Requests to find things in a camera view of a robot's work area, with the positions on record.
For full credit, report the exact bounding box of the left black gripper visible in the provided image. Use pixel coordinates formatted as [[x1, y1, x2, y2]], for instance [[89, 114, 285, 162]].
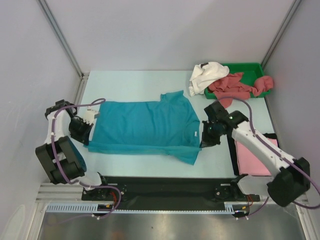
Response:
[[68, 118, 94, 146]]

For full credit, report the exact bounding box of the teal t shirt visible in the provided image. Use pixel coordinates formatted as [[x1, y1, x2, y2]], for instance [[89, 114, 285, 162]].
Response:
[[87, 91, 201, 165]]

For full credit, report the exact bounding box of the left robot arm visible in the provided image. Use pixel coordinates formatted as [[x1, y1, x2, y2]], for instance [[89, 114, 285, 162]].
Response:
[[35, 99, 111, 200]]

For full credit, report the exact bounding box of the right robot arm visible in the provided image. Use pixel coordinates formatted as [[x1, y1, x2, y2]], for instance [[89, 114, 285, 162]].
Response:
[[200, 101, 311, 207]]

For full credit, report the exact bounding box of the black tray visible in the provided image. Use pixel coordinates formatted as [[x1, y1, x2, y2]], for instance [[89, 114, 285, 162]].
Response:
[[226, 132, 279, 176]]

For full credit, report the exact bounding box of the red t shirt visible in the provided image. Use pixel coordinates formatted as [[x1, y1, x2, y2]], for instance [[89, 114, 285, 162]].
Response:
[[208, 72, 274, 108]]

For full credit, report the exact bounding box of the folded pink t shirt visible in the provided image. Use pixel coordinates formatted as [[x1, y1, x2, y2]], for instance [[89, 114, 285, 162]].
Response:
[[235, 141, 271, 177]]

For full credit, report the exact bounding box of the white t shirt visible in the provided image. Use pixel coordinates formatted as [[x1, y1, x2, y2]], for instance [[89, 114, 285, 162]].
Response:
[[188, 61, 230, 97]]

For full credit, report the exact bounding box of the green plastic bin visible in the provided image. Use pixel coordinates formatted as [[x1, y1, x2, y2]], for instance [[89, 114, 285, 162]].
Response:
[[204, 62, 271, 100]]

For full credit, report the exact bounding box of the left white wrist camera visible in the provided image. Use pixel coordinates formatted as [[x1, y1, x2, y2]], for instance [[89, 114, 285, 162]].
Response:
[[82, 107, 100, 125]]

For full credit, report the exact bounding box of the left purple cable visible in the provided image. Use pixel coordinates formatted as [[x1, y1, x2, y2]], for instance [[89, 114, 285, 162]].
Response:
[[51, 97, 122, 222]]

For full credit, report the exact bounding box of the purple cable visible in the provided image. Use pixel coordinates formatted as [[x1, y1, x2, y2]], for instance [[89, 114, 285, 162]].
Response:
[[216, 96, 320, 221], [51, 97, 122, 222]]

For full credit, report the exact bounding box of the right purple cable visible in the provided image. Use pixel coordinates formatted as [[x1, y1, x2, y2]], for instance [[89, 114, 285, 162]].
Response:
[[216, 96, 320, 221]]

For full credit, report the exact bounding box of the slotted cable duct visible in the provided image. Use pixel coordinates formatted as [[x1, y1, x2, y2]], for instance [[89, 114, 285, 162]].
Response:
[[46, 202, 248, 215]]

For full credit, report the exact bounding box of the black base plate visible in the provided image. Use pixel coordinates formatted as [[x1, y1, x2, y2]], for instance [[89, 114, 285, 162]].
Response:
[[81, 176, 260, 211]]

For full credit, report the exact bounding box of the left aluminium corner post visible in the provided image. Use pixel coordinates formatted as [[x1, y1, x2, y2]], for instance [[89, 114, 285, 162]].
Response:
[[36, 0, 84, 79]]

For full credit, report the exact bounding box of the aluminium corner post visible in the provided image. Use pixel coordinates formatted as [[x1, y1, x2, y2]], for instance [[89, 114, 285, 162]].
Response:
[[36, 0, 84, 79], [260, 0, 304, 70]]

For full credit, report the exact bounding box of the right aluminium corner post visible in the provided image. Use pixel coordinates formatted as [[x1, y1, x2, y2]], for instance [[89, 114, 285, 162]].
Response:
[[260, 0, 304, 70]]

